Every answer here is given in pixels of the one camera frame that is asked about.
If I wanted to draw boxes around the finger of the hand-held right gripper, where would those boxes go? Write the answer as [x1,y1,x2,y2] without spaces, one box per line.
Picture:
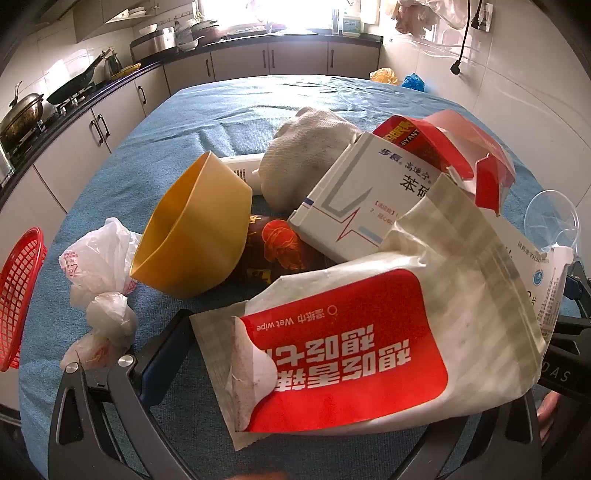
[566,261,591,320]

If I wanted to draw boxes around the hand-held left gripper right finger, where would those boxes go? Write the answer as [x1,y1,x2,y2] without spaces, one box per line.
[409,392,544,480]

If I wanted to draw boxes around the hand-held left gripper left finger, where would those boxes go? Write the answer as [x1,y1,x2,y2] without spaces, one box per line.
[47,309,198,480]

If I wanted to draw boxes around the red plastic basket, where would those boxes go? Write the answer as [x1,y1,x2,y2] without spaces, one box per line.
[0,227,49,373]

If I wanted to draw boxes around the yellow plastic bowl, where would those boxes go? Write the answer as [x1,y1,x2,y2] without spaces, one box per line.
[129,151,254,300]

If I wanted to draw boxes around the red white wet wipe packet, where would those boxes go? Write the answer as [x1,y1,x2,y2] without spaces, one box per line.
[189,173,549,452]

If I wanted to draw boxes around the torn red carton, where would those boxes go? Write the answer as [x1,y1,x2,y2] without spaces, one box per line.
[372,110,517,217]

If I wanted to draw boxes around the white medicine box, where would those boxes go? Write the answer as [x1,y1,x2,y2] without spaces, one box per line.
[287,131,574,344]

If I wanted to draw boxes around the beige knitted cloth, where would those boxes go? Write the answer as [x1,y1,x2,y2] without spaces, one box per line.
[257,106,365,211]

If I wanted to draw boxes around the person's right hand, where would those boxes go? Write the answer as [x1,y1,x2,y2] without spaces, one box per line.
[538,390,563,445]

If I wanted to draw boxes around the clear plastic cup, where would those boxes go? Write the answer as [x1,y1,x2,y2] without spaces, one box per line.
[524,189,583,253]

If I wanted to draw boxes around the white plastic bag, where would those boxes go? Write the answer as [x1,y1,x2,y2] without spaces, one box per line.
[58,217,144,370]

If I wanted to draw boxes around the brown snack packet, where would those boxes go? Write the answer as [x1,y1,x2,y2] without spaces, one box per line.
[228,213,325,289]

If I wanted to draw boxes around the black gas stove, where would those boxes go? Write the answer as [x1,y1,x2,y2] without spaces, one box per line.
[7,90,107,158]

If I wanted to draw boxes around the steel wok with lid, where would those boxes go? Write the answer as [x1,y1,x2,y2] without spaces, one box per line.
[0,82,46,145]

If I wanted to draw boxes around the black frying pan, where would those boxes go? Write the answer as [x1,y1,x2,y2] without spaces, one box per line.
[46,50,114,106]

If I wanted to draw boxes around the steel rice cooker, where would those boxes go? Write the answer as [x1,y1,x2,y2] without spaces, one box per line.
[130,31,179,64]

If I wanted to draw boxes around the hanging plastic bags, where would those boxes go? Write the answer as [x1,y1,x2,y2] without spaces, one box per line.
[392,0,462,38]

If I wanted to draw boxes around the beige kitchen base cabinets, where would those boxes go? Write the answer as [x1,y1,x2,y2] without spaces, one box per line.
[0,37,385,259]

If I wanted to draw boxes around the dark cooking pot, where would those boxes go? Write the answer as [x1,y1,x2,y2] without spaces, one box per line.
[191,19,221,40]

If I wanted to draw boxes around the blue white box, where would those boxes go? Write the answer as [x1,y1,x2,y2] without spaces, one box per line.
[339,14,363,38]

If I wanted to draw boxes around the kitchen window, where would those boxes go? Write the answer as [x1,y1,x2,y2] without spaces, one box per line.
[198,0,384,36]

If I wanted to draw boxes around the black power cable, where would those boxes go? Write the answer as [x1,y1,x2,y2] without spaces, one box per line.
[450,0,473,77]

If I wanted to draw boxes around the white wall socket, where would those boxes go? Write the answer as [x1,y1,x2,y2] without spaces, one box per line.
[471,0,495,33]

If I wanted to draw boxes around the upper wall cabinets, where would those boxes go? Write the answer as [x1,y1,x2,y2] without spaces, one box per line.
[74,0,204,42]

